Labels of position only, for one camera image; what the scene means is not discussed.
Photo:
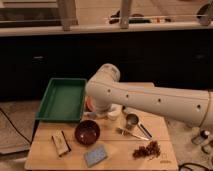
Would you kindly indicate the metal fork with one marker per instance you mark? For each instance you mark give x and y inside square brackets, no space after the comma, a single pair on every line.
[128,133]

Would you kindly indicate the brown dried bunch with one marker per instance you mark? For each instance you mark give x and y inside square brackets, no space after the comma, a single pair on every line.
[152,149]

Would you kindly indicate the wooden block brush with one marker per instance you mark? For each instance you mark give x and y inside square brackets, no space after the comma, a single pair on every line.
[60,143]

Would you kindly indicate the green plastic tray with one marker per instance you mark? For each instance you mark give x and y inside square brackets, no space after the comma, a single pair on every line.
[63,100]

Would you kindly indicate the metal measuring cup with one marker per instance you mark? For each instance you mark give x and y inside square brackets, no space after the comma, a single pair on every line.
[132,121]

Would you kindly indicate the white cup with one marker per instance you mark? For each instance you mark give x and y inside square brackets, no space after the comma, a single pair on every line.
[114,112]

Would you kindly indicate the dark purple bowl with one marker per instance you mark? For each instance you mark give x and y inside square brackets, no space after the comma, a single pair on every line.
[87,132]

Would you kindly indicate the orange plastic bowl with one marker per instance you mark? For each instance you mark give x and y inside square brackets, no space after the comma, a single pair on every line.
[89,104]

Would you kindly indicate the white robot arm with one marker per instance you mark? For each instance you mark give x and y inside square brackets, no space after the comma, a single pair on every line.
[194,107]

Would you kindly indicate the spice bottle rack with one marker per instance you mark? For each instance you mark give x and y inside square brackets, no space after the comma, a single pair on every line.
[200,139]

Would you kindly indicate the blue sponge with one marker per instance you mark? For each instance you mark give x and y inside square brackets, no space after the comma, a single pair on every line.
[95,156]

